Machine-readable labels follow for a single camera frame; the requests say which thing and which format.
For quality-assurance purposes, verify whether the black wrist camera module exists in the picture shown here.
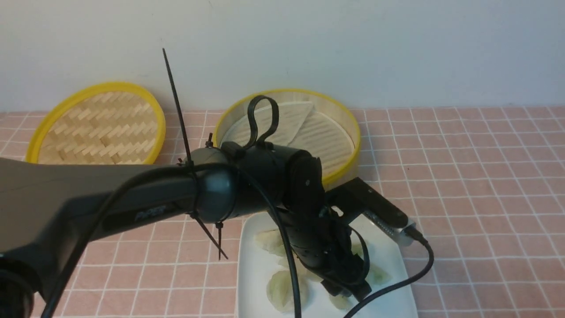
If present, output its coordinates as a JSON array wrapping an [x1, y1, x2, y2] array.
[[325, 177, 426, 247]]

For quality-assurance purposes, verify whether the black zip tie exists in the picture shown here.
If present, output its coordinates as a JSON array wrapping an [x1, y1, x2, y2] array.
[[162, 48, 228, 260]]

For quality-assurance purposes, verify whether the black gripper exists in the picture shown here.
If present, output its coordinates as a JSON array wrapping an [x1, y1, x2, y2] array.
[[282, 206, 372, 301]]

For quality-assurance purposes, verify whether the white steamer liner paper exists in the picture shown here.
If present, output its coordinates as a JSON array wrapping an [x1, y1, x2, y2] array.
[[219, 99, 354, 176]]

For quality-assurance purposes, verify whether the yellow rimmed bamboo steamer basket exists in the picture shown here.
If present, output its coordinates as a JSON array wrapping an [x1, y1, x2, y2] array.
[[213, 89, 361, 190]]

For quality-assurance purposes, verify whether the green dumpling plate right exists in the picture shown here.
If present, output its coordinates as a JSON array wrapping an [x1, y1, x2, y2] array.
[[366, 263, 392, 287]]

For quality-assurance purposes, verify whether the yellow rimmed bamboo steamer lid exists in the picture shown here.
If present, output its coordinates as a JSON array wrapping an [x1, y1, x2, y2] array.
[[26, 81, 166, 165]]

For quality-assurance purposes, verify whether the black cable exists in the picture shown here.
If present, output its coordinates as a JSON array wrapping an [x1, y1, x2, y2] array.
[[42, 163, 434, 318]]

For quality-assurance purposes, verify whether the pale dumpling plate left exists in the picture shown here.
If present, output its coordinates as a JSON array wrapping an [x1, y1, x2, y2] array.
[[254, 229, 286, 257]]

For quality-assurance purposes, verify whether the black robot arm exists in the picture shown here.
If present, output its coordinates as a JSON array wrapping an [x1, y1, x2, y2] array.
[[0, 142, 371, 318]]

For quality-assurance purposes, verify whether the green dumpling plate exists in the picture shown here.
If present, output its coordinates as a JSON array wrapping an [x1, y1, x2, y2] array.
[[328, 294, 353, 311], [366, 263, 392, 287]]

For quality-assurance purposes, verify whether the large dumpling plate bottom left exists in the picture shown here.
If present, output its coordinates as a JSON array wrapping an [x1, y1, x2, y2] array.
[[266, 270, 309, 313]]

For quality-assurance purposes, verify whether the white square plate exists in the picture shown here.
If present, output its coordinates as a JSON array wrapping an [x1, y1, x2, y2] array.
[[237, 212, 418, 318]]

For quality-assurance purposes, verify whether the green dumpling plate bottom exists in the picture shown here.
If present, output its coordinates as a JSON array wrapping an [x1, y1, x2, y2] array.
[[328, 294, 353, 311]]

